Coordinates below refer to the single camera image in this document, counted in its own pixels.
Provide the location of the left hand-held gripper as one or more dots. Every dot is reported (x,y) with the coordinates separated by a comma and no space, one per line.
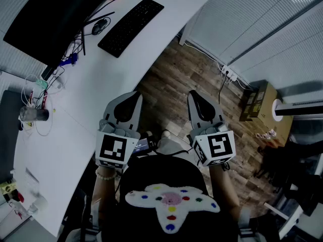
(112,147)

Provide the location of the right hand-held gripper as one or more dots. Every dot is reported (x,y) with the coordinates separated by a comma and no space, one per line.
(219,145)

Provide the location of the black keyboard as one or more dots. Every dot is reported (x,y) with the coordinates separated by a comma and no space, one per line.
(131,26)

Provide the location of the person's left forearm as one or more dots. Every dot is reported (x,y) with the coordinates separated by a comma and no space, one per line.
(103,195)

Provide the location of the person's right forearm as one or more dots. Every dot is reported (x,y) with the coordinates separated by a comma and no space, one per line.
(223,190)

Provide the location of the small black screen device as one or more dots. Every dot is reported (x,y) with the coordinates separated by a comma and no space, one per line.
(141,145)

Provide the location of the person's white shoe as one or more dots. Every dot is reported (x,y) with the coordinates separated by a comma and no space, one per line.
(166,134)

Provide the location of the white floor power strip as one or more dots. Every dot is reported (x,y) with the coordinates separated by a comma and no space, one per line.
(228,73)

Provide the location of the pink white object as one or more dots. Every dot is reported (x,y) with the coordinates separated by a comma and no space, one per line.
(265,135)

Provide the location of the brown cardboard box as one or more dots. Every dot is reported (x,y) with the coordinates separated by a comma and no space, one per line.
(267,94)

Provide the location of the person's black star-patch vest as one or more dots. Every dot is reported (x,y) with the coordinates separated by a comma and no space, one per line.
(141,175)

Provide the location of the blue adapter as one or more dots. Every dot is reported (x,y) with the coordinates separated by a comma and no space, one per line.
(72,59)

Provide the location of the black monitor stand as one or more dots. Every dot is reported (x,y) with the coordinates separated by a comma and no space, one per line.
(84,44)

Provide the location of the white desk leg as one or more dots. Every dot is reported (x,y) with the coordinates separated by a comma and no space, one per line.
(185,34)

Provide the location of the black computer mouse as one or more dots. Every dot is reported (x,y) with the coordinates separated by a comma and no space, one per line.
(98,27)

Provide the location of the clear bottle with black base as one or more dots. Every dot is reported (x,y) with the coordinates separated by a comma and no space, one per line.
(34,114)

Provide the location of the white round-base stand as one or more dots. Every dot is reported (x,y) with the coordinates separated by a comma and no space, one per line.
(297,108)

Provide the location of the black office chair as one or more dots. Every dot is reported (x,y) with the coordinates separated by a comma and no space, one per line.
(290,165)

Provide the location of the black computer monitor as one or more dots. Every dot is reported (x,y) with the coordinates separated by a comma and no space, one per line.
(50,21)

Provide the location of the dark gray flat panel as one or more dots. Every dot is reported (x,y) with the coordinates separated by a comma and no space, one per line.
(8,135)

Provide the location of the white round cup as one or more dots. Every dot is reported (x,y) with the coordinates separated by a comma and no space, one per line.
(39,203)

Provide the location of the small red object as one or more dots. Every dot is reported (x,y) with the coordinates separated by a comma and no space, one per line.
(21,197)

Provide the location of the yellow block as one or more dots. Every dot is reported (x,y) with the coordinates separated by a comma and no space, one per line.
(7,188)

